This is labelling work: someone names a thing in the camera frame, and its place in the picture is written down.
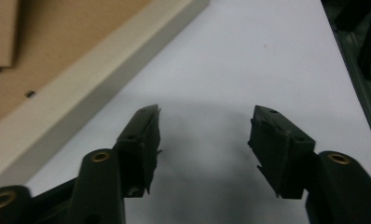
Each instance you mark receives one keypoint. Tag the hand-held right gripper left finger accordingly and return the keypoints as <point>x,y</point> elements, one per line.
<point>137,149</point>

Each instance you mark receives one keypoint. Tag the white table sheet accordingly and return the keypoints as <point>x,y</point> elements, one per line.
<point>236,62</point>

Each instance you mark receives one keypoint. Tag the wooden picture frame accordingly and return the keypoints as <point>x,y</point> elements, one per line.
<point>81,81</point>

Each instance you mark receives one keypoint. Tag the metal floor rail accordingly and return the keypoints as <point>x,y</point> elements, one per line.
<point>357,87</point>

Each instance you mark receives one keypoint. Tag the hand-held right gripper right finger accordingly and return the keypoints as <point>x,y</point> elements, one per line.
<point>280,149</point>

